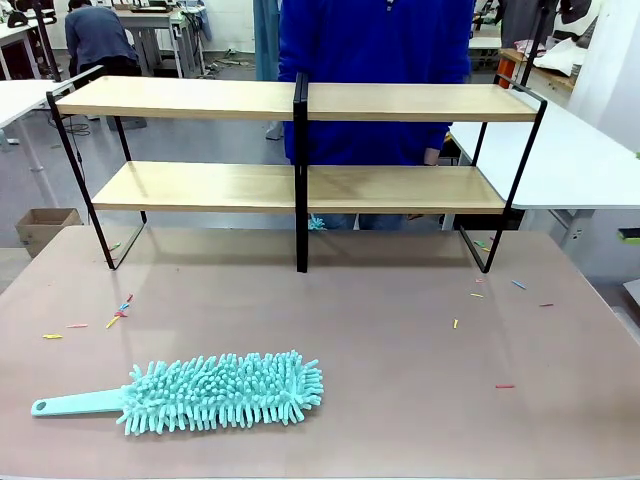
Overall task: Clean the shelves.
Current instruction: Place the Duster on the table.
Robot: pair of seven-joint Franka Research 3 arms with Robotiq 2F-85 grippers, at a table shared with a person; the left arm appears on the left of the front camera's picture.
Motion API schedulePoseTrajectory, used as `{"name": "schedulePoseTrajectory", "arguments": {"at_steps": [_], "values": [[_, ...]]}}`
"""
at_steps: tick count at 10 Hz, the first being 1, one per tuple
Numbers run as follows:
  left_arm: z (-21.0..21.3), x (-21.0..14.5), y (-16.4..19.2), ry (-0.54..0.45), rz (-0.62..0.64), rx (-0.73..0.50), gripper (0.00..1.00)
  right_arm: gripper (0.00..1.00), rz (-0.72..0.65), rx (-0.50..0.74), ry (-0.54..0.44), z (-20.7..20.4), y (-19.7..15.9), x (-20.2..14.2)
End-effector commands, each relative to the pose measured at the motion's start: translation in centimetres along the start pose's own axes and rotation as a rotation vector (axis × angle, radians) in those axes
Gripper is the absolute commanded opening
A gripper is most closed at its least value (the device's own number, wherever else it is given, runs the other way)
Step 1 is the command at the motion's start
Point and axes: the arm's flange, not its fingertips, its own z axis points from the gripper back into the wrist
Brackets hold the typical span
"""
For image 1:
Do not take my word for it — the cardboard box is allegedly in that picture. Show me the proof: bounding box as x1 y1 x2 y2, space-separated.
14 207 84 259

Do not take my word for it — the wooden background table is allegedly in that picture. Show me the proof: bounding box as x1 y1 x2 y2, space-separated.
499 47 577 94

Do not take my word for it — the person in blue sweater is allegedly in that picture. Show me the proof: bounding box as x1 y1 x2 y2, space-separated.
277 0 474 231

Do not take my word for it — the black stand pole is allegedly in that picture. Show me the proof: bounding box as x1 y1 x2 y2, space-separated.
33 0 64 84
519 0 549 90

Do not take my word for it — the two-tier wooden black-frame shelf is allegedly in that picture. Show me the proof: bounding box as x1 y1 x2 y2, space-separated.
45 64 549 275

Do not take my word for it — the grey background desk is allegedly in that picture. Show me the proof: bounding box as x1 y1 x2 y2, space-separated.
110 5 202 77

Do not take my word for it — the background person dark jacket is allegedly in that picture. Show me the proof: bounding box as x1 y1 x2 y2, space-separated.
63 0 142 79

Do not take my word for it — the person's left forearm blue sleeve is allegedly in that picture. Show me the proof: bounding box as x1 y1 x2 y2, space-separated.
422 121 455 151

